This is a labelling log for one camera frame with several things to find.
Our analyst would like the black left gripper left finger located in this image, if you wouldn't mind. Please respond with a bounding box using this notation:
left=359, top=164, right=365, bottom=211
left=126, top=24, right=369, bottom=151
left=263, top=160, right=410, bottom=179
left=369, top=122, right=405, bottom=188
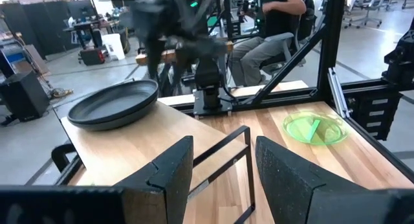
left=113, top=135, right=194, bottom=224

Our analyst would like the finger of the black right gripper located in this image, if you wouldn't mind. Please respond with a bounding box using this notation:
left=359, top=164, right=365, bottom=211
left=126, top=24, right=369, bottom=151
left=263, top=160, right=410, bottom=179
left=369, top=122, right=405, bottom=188
left=168, top=45, right=188, bottom=95
left=146, top=42, right=166, bottom=87

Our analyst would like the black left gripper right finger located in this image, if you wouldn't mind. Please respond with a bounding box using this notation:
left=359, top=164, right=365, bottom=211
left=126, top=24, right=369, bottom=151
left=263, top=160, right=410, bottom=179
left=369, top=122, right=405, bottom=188
left=255, top=135, right=366, bottom=224

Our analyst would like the green transparent plate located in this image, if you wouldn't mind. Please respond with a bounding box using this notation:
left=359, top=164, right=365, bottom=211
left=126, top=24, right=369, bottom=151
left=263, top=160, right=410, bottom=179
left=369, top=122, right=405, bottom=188
left=282, top=109, right=349, bottom=146

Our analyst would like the white bin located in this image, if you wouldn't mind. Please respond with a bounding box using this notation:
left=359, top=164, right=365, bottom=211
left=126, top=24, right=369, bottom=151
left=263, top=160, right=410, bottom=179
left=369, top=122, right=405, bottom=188
left=102, top=32, right=126, bottom=62

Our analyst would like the red black case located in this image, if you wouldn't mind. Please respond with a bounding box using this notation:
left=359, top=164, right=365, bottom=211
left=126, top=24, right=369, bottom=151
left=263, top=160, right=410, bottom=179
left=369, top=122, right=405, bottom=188
left=80, top=48, right=106, bottom=67

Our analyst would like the black labelled control box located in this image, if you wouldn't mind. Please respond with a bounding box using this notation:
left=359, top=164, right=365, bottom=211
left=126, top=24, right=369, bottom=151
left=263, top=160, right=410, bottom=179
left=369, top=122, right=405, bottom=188
left=349, top=87, right=404, bottom=141

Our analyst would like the black office chair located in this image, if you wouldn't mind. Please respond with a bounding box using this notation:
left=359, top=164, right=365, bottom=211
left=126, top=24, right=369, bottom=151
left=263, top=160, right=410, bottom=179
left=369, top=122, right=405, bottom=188
left=258, top=0, right=320, bottom=78

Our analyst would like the black room partition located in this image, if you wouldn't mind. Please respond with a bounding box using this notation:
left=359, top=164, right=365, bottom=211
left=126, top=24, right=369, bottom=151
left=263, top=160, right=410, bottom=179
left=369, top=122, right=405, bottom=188
left=0, top=0, right=98, bottom=58

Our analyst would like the person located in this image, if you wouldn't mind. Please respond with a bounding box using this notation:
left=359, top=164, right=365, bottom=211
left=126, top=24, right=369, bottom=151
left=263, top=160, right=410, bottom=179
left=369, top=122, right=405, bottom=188
left=228, top=0, right=307, bottom=87

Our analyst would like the black floor box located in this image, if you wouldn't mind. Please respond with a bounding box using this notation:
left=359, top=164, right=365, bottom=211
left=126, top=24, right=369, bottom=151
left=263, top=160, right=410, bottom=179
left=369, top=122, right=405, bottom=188
left=0, top=71, right=50, bottom=123

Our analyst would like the black mounted device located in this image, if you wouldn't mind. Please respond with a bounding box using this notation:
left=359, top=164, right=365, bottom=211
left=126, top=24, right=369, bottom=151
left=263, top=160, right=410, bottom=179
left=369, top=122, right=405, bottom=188
left=381, top=18, right=414, bottom=89

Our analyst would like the grey office chair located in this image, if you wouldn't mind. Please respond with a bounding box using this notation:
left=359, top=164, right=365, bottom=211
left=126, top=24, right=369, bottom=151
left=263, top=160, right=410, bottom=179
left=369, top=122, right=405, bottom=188
left=342, top=0, right=384, bottom=29

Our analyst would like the black frame wooden shelf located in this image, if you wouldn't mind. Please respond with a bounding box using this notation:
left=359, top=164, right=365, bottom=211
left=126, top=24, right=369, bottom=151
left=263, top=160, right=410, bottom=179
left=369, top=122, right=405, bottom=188
left=50, top=97, right=256, bottom=224

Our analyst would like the silver aluminium bracket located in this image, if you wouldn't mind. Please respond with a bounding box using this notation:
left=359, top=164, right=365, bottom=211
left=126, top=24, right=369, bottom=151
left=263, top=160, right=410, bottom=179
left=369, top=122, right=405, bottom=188
left=328, top=67, right=352, bottom=118

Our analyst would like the black aluminium rig frame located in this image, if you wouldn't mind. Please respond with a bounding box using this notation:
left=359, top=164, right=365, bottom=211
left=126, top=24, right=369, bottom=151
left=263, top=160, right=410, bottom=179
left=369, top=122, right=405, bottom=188
left=158, top=0, right=414, bottom=186

